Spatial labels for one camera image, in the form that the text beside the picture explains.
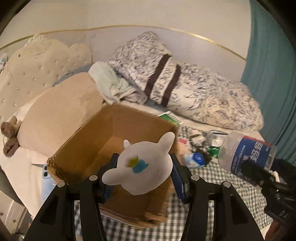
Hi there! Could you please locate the small blue packet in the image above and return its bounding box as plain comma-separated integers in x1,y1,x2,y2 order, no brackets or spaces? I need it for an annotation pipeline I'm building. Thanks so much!
183,153,206,168

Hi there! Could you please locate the light green fleece blanket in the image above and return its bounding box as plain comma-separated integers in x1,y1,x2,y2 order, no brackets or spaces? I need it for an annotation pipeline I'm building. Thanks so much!
88,62,140,102

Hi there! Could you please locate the teal curtain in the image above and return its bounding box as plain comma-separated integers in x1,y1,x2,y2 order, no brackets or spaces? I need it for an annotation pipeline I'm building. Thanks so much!
241,1,295,164

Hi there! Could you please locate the red white snack pouch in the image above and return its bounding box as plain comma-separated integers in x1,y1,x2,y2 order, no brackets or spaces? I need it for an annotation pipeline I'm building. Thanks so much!
178,137,189,147

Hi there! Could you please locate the brown cardboard box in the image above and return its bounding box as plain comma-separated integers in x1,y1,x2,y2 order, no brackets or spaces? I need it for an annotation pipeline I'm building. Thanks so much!
48,104,177,229

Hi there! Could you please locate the brown plush toy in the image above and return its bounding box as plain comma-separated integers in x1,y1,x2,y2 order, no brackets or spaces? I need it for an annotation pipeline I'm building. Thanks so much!
1,115,22,158

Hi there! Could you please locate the green white medicine box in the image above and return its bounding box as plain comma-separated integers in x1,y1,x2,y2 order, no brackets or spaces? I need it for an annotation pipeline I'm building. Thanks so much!
158,111,183,126

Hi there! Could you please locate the green snack packet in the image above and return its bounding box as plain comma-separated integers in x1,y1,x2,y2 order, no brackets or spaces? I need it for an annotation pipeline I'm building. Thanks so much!
208,146,220,158

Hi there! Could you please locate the clear water bottle blue label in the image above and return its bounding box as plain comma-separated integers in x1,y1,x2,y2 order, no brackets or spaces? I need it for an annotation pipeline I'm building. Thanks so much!
218,132,276,183

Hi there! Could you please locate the cream tufted headboard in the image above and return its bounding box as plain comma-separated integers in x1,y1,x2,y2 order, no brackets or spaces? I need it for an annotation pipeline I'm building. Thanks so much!
1,35,92,121

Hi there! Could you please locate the floral patterned duvet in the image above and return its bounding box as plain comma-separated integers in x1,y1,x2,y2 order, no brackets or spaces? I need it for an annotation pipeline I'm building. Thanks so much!
107,32,264,131

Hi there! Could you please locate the blue smartphone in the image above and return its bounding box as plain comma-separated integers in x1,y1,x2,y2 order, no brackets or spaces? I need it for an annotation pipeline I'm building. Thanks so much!
42,164,57,203

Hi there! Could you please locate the white bunny figurine toy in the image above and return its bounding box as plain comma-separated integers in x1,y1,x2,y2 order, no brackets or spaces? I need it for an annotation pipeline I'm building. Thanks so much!
102,132,175,195

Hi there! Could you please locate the navy tissue paper pack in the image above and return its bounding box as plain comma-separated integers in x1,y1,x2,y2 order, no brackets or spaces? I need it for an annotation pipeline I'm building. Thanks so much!
206,130,228,147

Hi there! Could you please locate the beige pillow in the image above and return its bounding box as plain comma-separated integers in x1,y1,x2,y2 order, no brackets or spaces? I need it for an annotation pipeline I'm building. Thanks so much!
18,72,103,157

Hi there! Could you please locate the crumpled white tissue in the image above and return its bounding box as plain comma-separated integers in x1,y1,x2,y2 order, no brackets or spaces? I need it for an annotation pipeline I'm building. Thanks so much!
189,133,206,146

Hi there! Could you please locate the green checkered bed sheet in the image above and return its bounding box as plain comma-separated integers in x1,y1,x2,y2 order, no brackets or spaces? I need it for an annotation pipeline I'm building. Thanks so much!
74,124,276,241

